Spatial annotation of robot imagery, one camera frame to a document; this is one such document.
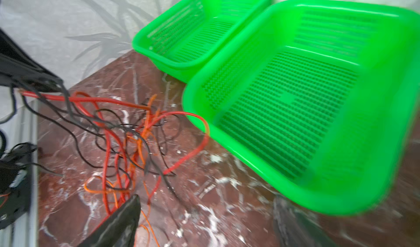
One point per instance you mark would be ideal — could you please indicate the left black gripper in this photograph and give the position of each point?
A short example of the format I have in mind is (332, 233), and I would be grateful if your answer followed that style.
(17, 65)

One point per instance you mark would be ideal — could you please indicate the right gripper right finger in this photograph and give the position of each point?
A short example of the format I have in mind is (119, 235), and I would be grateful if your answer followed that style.
(294, 228)

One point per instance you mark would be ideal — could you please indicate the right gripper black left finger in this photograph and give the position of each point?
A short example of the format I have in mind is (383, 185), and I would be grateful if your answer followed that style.
(119, 229)

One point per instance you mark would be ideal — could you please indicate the middle green plastic basket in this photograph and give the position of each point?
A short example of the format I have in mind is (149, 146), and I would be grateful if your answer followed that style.
(318, 97)

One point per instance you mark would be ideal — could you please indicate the green plastic basket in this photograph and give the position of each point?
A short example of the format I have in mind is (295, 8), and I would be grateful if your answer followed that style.
(180, 41)
(318, 97)

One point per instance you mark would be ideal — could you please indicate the left green plastic basket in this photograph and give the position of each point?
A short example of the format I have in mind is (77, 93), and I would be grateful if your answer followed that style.
(180, 41)

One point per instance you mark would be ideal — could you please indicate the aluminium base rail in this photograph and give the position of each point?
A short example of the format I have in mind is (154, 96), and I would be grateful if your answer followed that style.
(19, 187)

